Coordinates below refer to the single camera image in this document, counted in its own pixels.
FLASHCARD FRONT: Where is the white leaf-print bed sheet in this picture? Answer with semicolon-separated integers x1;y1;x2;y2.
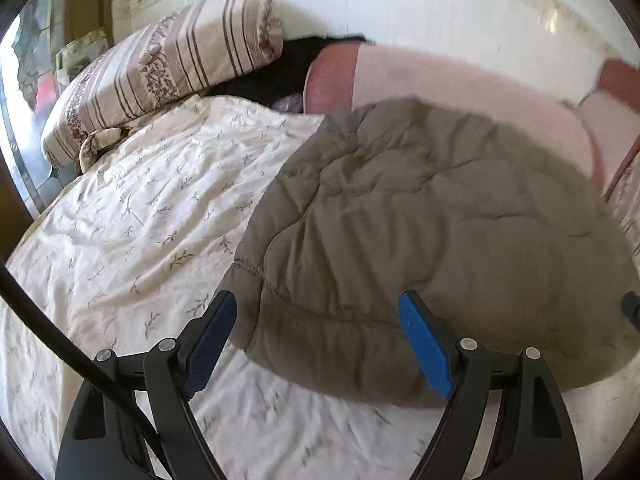
0;94;640;480

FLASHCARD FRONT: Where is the grey-brown quilted blanket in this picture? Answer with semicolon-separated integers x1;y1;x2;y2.
221;97;640;408

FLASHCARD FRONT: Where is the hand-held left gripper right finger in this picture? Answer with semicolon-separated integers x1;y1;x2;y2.
398;290;584;480

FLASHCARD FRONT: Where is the glass window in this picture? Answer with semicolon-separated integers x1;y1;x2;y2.
0;0;73;211

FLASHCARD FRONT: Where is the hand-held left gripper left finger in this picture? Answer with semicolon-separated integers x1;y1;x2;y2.
55;290;238;480

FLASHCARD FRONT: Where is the pink blanket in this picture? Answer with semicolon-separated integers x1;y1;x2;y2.
302;42;640;202

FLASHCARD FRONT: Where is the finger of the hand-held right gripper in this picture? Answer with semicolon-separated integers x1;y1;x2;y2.
620;291;640;333

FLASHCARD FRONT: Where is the black cable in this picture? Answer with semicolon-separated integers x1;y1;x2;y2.
0;264;173;480

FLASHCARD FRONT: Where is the black cloth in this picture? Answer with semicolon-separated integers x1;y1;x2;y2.
204;35;377;111

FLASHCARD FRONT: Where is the lilac cloth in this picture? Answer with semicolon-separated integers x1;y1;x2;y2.
271;94;307;114

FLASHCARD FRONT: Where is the striped floral pillow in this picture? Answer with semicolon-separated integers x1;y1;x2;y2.
41;0;285;167

